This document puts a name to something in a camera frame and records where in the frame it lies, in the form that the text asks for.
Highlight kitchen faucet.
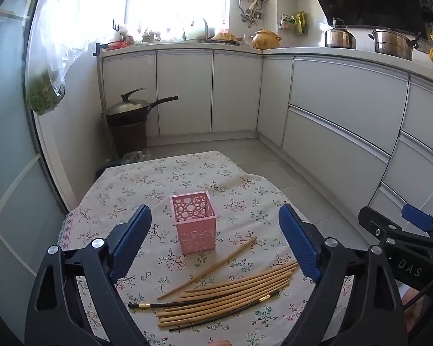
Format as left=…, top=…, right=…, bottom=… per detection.
left=191, top=18, right=209, bottom=42

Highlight plastic bag of greens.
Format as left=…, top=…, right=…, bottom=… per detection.
left=25, top=0, right=91, bottom=116

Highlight brown bin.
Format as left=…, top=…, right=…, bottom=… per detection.
left=106, top=115, right=150, bottom=159

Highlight white countertop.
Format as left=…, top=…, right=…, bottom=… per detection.
left=100, top=41, right=433, bottom=87

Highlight floral tablecloth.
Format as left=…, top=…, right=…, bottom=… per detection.
left=56, top=150, right=361, bottom=346

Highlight long tan chopstick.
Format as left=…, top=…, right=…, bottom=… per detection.
left=157, top=236, right=258, bottom=300

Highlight frosted glass door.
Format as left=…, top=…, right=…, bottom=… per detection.
left=0, top=0, right=76, bottom=332

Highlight yellow clay pot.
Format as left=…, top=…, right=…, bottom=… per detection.
left=251, top=29, right=282, bottom=50

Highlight clear plastic bag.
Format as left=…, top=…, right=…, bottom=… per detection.
left=121, top=148, right=152, bottom=164

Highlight bunch of wooden chopsticks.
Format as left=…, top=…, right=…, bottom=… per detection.
left=156, top=262, right=299, bottom=329

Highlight brown woven basket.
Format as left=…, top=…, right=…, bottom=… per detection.
left=214, top=31, right=239, bottom=44

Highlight pink perforated plastic basket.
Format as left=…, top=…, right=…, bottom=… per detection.
left=170, top=191, right=221, bottom=256

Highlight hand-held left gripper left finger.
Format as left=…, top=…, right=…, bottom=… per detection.
left=25, top=204, right=153, bottom=346

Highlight steel stockpot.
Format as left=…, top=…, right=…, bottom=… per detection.
left=369, top=28, right=422, bottom=61

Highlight window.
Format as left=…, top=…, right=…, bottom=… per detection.
left=58, top=0, right=228, bottom=42

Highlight white base cabinets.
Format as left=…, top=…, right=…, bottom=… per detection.
left=100, top=48, right=433, bottom=224

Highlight wok with lid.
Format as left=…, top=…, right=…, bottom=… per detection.
left=105, top=87, right=180, bottom=120

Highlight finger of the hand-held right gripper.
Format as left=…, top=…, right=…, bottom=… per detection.
left=358, top=206, right=407, bottom=240
left=401, top=204, right=433, bottom=239

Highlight steel kettle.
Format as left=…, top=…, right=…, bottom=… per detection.
left=324, top=17, right=357, bottom=50

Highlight yellow gloves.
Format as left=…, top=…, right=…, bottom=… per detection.
left=295, top=11, right=307, bottom=36

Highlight wall rack with packets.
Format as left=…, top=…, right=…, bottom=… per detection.
left=279, top=14, right=297, bottom=31

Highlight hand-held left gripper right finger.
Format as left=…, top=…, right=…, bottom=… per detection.
left=278, top=203, right=408, bottom=346

